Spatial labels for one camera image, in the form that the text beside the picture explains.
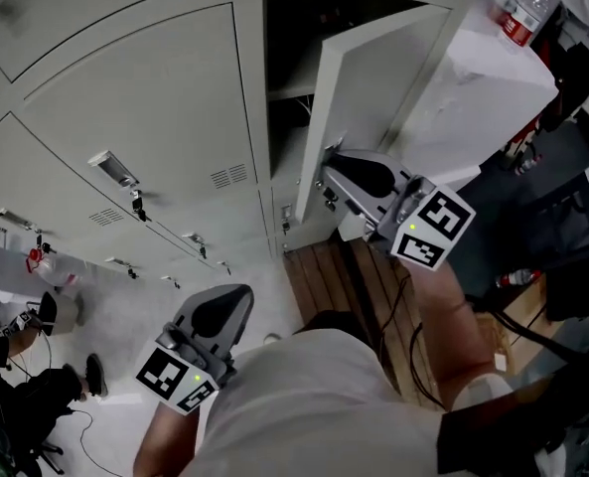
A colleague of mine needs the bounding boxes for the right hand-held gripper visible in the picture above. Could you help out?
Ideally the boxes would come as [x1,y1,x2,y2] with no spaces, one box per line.
[322,148,477,271]

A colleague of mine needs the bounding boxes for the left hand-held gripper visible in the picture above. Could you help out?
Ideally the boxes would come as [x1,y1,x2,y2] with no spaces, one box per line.
[134,283,256,416]

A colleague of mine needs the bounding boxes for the grey metal locker door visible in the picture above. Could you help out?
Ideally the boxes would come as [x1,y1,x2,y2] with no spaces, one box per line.
[74,221,201,280]
[23,2,260,203]
[293,3,454,226]

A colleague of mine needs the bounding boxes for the grey metal locker cabinet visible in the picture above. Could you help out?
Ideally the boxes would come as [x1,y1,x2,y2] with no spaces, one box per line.
[0,0,474,287]

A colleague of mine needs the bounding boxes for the person's left forearm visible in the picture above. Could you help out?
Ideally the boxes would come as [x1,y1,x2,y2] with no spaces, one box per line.
[132,404,206,477]

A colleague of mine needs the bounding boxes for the person's right forearm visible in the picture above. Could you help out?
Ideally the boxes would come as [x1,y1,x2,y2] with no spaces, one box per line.
[407,260,499,411]

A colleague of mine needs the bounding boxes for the wooden plank platform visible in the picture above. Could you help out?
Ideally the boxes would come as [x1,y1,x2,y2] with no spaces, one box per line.
[282,238,447,411]

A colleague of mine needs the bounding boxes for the person's light t-shirt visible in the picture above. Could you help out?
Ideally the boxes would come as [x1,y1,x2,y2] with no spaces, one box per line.
[184,328,518,477]

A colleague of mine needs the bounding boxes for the large white box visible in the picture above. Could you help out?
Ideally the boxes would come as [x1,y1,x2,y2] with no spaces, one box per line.
[338,15,560,242]

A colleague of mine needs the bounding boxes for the grey trash bin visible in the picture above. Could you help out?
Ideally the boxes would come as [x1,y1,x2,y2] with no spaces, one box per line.
[38,290,85,338]

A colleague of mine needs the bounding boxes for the large red-capped water jug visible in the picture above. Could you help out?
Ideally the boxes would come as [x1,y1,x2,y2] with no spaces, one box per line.
[24,247,85,288]

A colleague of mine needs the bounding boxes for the red and white bottle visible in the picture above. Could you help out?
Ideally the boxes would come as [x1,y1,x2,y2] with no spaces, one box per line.
[495,268,541,290]

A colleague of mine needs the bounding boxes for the dark desk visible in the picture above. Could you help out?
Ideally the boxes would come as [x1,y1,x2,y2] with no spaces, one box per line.
[472,131,589,297]

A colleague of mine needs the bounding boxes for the black office chair base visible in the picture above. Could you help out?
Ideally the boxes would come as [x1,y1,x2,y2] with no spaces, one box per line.
[20,439,65,476]

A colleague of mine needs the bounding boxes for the white water dispenser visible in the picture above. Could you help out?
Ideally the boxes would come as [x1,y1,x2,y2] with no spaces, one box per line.
[0,236,96,300]

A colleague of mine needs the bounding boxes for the black backpack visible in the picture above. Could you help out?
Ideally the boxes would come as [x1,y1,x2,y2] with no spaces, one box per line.
[544,255,589,323]

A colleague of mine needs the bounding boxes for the plastic-wrapped bottle pack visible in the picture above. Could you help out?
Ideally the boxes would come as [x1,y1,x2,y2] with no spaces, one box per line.
[487,0,571,49]

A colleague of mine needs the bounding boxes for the hanging clothes rack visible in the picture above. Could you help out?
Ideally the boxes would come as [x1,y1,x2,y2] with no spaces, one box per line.
[526,0,589,133]

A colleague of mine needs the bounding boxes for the black worn equipment pack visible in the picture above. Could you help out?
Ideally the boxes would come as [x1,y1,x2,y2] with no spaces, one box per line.
[435,365,589,477]

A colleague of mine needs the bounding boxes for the thin black floor cable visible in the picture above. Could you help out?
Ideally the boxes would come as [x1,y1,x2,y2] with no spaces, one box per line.
[73,409,126,477]

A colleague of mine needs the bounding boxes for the thin black platform cables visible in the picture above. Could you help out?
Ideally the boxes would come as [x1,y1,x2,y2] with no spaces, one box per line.
[377,275,447,409]

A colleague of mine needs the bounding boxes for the thick black cable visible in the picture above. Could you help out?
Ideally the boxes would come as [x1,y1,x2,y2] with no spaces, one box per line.
[465,295,588,368]

